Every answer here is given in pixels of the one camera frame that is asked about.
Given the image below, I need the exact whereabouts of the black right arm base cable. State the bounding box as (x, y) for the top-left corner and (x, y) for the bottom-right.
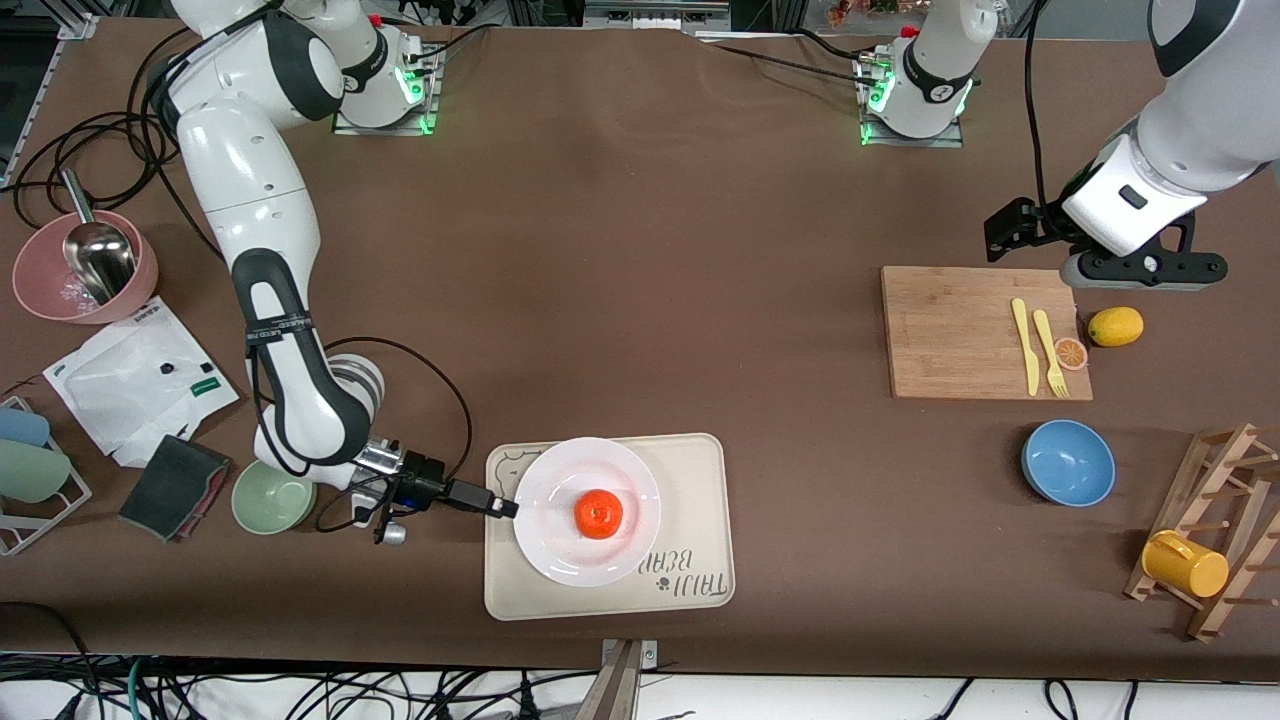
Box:
(375, 10), (491, 81)

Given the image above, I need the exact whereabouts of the black left arm base cable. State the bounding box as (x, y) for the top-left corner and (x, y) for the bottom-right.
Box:
(690, 35), (881, 86)

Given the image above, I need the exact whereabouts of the teal cable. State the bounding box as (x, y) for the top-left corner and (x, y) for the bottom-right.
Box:
(120, 655), (151, 720)

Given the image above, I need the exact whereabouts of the orange mandarin fruit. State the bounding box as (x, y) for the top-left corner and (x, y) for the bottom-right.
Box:
(574, 489), (625, 541)

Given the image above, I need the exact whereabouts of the white plastic bag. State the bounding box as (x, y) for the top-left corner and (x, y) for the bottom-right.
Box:
(42, 296), (241, 469)

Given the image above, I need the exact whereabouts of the metal table clamp bracket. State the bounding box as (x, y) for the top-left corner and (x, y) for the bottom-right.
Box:
(590, 638), (659, 720)

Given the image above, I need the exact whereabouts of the light green bowl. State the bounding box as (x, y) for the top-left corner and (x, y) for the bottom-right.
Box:
(231, 458), (318, 536)

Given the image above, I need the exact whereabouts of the pink cloth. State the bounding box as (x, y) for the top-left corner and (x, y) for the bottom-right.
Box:
(180, 462), (233, 543)

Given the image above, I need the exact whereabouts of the pale green cup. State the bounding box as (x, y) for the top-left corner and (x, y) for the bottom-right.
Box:
(0, 440), (73, 504)

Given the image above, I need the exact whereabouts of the blue bowl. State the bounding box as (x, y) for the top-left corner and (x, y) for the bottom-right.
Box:
(1021, 419), (1117, 508)

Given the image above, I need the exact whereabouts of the dark grey cloth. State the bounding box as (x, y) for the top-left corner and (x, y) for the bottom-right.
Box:
(118, 434), (233, 544)

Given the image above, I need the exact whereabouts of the cream tray with bear print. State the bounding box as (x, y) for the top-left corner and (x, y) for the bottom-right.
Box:
(484, 432), (737, 622)

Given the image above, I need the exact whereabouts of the wooden cup rack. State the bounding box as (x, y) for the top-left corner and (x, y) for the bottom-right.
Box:
(1123, 422), (1280, 643)

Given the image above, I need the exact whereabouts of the yellow plastic knife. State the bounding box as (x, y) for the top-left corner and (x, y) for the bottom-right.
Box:
(1011, 297), (1041, 397)

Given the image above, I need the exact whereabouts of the pink bowl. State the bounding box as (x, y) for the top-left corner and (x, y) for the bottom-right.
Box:
(12, 210), (160, 325)

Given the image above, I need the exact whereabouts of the grey metal device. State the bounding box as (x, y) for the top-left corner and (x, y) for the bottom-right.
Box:
(583, 0), (733, 31)

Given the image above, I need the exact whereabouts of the white wire rack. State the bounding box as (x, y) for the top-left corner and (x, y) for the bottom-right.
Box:
(0, 396), (94, 557)

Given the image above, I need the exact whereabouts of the light blue cup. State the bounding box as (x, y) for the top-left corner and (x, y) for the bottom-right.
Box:
(0, 407), (51, 448)

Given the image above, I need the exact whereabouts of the yellow plastic fork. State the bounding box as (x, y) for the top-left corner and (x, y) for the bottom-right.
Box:
(1032, 309), (1071, 400)

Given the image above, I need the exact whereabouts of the black arm base cable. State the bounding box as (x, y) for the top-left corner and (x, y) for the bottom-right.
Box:
(690, 35), (881, 86)
(375, 10), (491, 81)

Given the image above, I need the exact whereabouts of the yellow lemon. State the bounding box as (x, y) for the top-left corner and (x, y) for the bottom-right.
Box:
(1087, 306), (1145, 349)

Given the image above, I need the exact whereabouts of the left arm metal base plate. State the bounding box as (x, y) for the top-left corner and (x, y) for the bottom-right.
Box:
(858, 50), (966, 149)

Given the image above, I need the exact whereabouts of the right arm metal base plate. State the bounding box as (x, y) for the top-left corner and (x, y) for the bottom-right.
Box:
(332, 45), (442, 137)

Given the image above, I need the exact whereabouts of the white round plate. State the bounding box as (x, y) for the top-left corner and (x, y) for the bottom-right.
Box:
(512, 437), (663, 589)

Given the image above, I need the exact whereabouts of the yellow mug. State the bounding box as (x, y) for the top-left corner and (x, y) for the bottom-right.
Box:
(1141, 530), (1230, 599)

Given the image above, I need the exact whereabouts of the wooden cutting board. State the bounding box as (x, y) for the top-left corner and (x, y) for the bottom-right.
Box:
(880, 265), (1094, 402)

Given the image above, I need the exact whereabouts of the metal scoop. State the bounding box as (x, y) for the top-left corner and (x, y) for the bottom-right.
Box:
(58, 168), (138, 306)

